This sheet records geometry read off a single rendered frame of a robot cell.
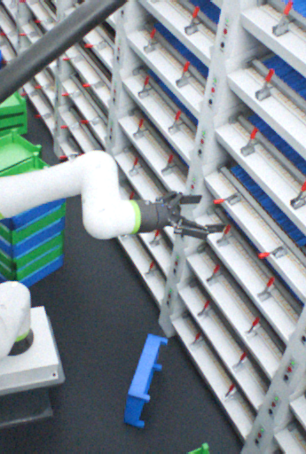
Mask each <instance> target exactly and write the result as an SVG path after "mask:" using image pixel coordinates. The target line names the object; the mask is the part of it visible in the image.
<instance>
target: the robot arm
mask: <svg viewBox="0 0 306 454"><path fill-rule="evenodd" d="M77 194H81V195H82V217H83V225H84V227H85V229H86V231H87V232H88V233H89V234H90V235H91V236H92V237H93V238H96V239H112V238H115V237H119V236H123V234H135V236H137V234H138V233H149V232H152V231H153V230H159V229H163V228H165V227H167V226H169V227H173V228H174V233H175V234H184V236H188V237H192V238H196V239H203V240H207V238H208V234H212V233H216V232H223V231H224V228H225V226H226V224H225V223H215V224H206V225H205V226H203V225H200V224H197V223H194V222H192V221H189V220H187V218H185V217H184V216H182V215H180V214H179V213H178V211H177V209H175V207H176V206H177V204H178V202H179V200H180V202H179V204H180V205H194V204H200V200H201V197H203V195H201V194H198V195H182V194H183V193H182V192H179V193H177V191H173V192H169V193H167V194H165V195H164V196H162V197H158V198H156V199H154V202H151V201H150V200H121V198H120V193H119V186H118V176H117V166H116V163H115V161H114V159H113V158H112V157H111V156H110V154H108V153H105V152H103V151H90V152H87V153H85V154H83V155H82V156H81V157H77V158H75V159H73V160H70V161H67V162H64V163H60V164H58V165H55V166H52V167H49V168H43V169H40V170H37V171H36V172H32V173H27V174H24V175H18V176H5V177H0V220H3V219H5V217H12V216H14V215H17V214H19V213H22V212H24V211H26V210H29V209H30V208H34V207H38V206H41V205H43V204H46V202H50V201H54V200H59V199H64V198H67V197H72V196H75V195H77ZM170 200H173V201H170ZM168 201H170V204H169V205H168V206H166V205H165V204H166V202H168ZM180 220H182V222H181V223H180V224H178V223H179V222H180ZM30 324H31V318H30V293H29V291H28V289H27V288H26V287H25V286H24V285H22V284H20V283H16V281H7V283H3V284H1V285H0V360H1V359H4V358H5V357H6V356H18V355H21V354H23V353H25V352H27V351H28V350H29V349H30V348H31V345H32V343H34V340H35V334H34V331H32V329H31V327H30Z"/></svg>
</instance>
